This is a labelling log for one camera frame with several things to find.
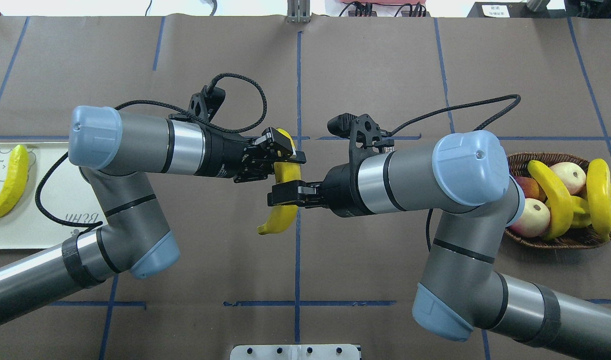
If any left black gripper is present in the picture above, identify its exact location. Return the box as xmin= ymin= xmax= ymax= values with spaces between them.
xmin=204 ymin=127 xmax=307 ymax=183

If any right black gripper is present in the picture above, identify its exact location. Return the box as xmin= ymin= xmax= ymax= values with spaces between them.
xmin=267 ymin=165 xmax=361 ymax=218

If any yellow banana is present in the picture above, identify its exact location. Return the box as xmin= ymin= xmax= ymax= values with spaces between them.
xmin=255 ymin=127 xmax=301 ymax=235
xmin=527 ymin=160 xmax=573 ymax=241
xmin=0 ymin=145 xmax=30 ymax=218
xmin=586 ymin=158 xmax=611 ymax=243

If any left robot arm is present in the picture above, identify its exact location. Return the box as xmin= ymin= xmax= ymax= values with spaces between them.
xmin=0 ymin=105 xmax=305 ymax=326

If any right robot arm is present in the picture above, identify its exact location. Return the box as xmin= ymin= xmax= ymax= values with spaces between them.
xmin=267 ymin=130 xmax=611 ymax=360

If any brown wicker basket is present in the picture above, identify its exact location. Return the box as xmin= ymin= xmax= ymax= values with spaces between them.
xmin=504 ymin=152 xmax=606 ymax=249

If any white rectangular tray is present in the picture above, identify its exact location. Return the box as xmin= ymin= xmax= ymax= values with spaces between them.
xmin=0 ymin=142 xmax=106 ymax=250

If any dark red mango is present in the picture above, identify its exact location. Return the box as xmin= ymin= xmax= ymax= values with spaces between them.
xmin=514 ymin=176 xmax=547 ymax=203

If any black device with label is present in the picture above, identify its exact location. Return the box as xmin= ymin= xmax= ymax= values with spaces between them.
xmin=467 ymin=2 xmax=529 ymax=19

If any red-white apple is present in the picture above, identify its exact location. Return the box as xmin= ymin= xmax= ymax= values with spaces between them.
xmin=507 ymin=198 xmax=551 ymax=239

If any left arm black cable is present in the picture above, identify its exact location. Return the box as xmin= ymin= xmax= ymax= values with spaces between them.
xmin=35 ymin=73 xmax=268 ymax=231

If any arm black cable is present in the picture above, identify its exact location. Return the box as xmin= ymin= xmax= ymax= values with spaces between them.
xmin=35 ymin=73 xmax=268 ymax=231
xmin=385 ymin=94 xmax=522 ymax=251

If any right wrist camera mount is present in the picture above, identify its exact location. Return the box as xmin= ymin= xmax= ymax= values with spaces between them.
xmin=327 ymin=112 xmax=395 ymax=157

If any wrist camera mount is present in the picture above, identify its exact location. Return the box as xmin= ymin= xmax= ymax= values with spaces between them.
xmin=327 ymin=112 xmax=395 ymax=157
xmin=187 ymin=85 xmax=227 ymax=123

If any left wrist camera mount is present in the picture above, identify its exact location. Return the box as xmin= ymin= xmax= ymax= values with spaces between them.
xmin=187 ymin=85 xmax=227 ymax=123

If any aluminium frame post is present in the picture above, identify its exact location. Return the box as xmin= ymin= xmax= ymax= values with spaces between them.
xmin=286 ymin=0 xmax=311 ymax=24

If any electronics board with wires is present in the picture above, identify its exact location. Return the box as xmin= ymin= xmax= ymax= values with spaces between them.
xmin=338 ymin=0 xmax=430 ymax=18

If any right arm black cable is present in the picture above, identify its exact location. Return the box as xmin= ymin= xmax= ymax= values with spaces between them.
xmin=385 ymin=94 xmax=522 ymax=251

